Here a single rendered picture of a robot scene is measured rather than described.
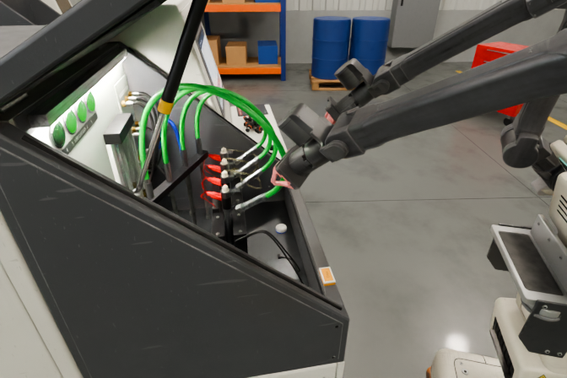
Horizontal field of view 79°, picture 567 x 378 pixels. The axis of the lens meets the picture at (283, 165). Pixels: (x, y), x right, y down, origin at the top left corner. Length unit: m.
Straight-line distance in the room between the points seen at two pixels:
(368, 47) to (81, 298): 5.32
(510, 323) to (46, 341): 1.11
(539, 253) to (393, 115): 0.62
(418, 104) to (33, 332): 0.78
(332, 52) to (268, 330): 5.05
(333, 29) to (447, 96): 5.07
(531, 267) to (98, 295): 0.92
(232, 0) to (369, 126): 5.61
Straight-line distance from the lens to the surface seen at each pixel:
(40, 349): 0.88
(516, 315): 1.22
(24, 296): 0.77
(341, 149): 0.60
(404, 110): 0.54
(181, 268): 0.67
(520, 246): 1.05
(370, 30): 5.66
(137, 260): 0.66
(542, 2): 0.88
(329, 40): 5.57
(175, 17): 1.19
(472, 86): 0.50
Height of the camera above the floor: 1.63
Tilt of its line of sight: 29 degrees down
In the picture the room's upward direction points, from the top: straight up
